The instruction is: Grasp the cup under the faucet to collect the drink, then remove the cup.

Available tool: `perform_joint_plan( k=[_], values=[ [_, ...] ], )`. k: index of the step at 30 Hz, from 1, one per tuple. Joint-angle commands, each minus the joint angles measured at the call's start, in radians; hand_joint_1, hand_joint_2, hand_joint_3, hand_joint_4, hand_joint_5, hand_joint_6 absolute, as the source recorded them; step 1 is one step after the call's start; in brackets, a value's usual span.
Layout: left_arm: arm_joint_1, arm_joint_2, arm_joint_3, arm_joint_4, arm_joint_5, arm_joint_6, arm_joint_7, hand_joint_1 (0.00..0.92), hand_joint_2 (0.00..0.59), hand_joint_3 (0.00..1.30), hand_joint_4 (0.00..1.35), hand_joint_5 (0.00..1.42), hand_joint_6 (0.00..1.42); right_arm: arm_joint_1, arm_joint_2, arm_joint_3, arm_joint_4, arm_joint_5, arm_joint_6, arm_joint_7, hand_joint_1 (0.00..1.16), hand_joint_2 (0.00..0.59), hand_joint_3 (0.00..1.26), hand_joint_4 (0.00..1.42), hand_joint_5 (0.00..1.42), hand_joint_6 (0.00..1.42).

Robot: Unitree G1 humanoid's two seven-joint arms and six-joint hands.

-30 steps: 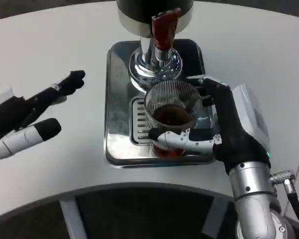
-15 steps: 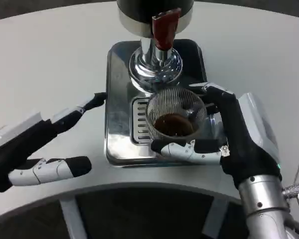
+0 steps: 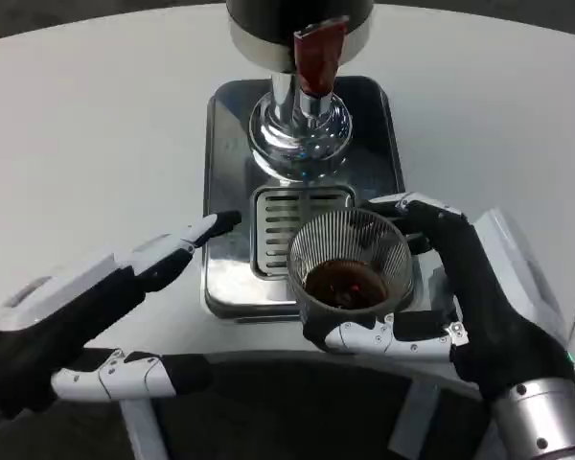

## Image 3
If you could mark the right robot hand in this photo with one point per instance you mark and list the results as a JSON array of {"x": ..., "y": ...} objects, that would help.
[{"x": 489, "y": 306}]

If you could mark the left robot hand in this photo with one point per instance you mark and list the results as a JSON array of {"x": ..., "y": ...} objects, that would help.
[{"x": 76, "y": 306}]

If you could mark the clear ribbed glass cup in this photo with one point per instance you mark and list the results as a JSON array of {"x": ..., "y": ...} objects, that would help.
[{"x": 350, "y": 282}]

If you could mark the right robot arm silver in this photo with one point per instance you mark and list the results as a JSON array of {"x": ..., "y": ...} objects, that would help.
[{"x": 546, "y": 421}]

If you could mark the steel drip tray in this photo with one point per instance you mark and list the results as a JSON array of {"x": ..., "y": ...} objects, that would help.
[{"x": 230, "y": 158}]

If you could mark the slotted steel tray grid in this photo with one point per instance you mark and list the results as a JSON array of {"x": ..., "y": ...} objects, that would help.
[{"x": 278, "y": 225}]

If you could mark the dark robot torso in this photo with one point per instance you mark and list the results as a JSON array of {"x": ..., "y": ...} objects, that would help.
[{"x": 292, "y": 412}]

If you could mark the red tap lever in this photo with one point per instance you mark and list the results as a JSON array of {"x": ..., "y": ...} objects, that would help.
[{"x": 318, "y": 52}]

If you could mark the black steel drink dispenser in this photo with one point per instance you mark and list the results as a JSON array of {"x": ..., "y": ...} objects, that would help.
[{"x": 278, "y": 29}]

